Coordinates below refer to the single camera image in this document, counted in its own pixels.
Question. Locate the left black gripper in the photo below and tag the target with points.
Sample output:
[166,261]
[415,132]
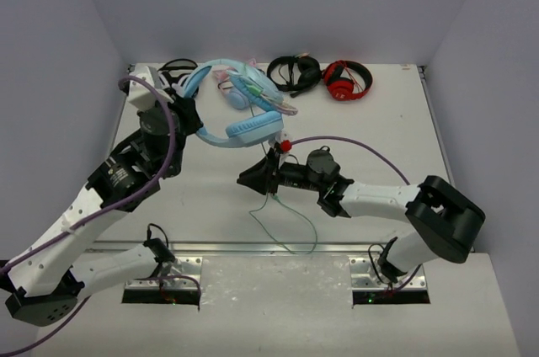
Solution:
[188,110]

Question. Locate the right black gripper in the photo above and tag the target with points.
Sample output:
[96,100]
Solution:
[259,177]

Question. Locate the light blue headphones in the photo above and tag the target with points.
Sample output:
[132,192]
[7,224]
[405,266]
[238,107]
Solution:
[258,89]

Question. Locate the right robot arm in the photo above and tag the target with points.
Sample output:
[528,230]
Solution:
[445,222]

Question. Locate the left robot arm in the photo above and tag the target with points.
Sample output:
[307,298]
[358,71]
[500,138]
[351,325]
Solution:
[47,281]

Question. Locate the white and black headphones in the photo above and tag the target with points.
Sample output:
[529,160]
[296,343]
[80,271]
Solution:
[174,71]

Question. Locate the pink and blue headphones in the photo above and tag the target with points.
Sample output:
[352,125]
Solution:
[236,96]

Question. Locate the red headphones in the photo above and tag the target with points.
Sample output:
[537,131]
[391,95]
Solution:
[347,80]

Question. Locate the black headset with microphone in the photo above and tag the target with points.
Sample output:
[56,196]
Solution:
[294,75]

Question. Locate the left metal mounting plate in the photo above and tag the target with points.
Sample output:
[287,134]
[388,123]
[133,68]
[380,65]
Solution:
[176,283]

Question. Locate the metal mounting plate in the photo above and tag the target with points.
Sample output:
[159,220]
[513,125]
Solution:
[368,290]
[176,283]

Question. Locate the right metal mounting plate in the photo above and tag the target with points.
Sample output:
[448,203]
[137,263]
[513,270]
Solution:
[368,290]

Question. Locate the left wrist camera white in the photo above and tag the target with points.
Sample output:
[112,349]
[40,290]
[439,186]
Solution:
[138,95]

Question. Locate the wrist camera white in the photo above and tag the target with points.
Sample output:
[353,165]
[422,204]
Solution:
[138,95]
[281,144]

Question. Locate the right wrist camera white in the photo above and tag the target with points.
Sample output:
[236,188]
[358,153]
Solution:
[281,144]

